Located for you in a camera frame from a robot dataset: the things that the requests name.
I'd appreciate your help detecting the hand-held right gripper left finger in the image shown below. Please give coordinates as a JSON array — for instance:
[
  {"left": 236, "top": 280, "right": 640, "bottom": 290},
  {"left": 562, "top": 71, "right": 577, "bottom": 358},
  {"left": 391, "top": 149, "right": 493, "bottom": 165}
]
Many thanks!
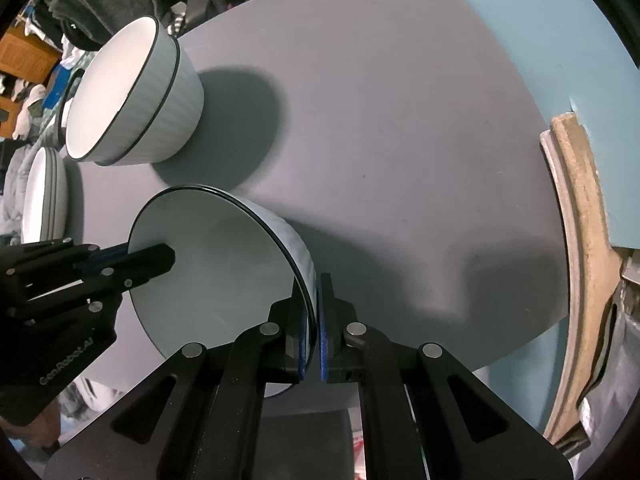
[{"left": 44, "top": 280, "right": 308, "bottom": 480}]

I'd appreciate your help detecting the dark grey towel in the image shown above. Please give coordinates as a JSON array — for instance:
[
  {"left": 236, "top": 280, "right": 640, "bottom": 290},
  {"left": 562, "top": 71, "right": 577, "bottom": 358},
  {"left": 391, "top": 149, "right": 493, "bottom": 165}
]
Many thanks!
[{"left": 54, "top": 0, "right": 172, "bottom": 52}]

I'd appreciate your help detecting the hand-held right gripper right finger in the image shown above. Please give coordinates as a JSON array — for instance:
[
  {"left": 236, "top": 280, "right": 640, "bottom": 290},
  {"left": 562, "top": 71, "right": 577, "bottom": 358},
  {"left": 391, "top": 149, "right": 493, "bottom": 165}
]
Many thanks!
[{"left": 319, "top": 273, "right": 574, "bottom": 480}]

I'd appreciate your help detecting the black office chair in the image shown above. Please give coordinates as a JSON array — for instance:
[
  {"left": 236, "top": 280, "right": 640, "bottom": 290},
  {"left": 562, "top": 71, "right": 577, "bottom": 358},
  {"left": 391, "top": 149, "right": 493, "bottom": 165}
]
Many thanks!
[{"left": 52, "top": 0, "right": 302, "bottom": 148}]

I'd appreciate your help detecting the silver grey bag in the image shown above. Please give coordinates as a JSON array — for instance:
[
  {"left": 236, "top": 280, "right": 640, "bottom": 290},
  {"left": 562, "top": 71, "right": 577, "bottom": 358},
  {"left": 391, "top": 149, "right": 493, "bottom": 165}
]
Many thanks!
[{"left": 579, "top": 252, "right": 640, "bottom": 413}]

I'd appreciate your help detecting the striped grey white cloth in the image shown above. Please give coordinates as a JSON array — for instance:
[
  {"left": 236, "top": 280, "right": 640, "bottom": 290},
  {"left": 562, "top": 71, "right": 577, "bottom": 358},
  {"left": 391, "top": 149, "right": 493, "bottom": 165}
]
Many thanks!
[{"left": 166, "top": 7, "right": 189, "bottom": 37}]

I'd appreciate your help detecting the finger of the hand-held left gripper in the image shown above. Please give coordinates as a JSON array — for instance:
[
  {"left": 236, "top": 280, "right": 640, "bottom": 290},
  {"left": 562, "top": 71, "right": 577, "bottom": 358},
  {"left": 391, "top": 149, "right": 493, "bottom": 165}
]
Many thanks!
[
  {"left": 0, "top": 238, "right": 131, "bottom": 277},
  {"left": 5, "top": 243, "right": 176, "bottom": 319}
]

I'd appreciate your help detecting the wooden cabinet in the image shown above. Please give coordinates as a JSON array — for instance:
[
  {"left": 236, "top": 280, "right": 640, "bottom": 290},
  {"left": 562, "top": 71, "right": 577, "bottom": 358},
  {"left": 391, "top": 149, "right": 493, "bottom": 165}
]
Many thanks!
[{"left": 0, "top": 29, "right": 62, "bottom": 87}]

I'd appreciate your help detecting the small white plate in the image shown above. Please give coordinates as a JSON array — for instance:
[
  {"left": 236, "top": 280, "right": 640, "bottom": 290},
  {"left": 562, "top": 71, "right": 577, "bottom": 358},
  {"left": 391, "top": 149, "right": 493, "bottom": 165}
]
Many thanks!
[{"left": 21, "top": 147, "right": 56, "bottom": 244}]

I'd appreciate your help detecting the beige wooden frame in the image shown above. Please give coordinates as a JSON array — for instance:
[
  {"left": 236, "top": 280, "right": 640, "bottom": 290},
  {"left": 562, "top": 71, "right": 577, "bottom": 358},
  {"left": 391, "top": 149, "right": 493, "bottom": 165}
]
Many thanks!
[{"left": 539, "top": 112, "right": 627, "bottom": 457}]

